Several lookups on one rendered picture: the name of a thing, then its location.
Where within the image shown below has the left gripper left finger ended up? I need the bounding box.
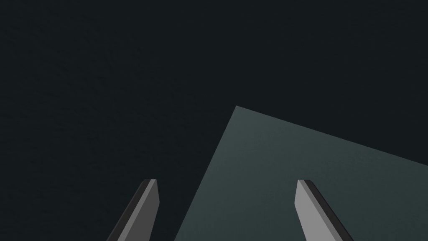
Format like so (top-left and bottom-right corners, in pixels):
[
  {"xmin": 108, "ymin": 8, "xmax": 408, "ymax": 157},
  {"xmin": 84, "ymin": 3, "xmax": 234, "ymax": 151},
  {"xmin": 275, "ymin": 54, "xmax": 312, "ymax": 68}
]
[{"xmin": 106, "ymin": 179, "xmax": 161, "ymax": 241}]

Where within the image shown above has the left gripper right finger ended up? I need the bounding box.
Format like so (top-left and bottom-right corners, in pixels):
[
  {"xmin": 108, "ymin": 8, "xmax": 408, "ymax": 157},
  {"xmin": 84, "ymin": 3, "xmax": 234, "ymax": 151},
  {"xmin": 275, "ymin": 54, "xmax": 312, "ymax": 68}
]
[{"xmin": 294, "ymin": 179, "xmax": 355, "ymax": 241}]

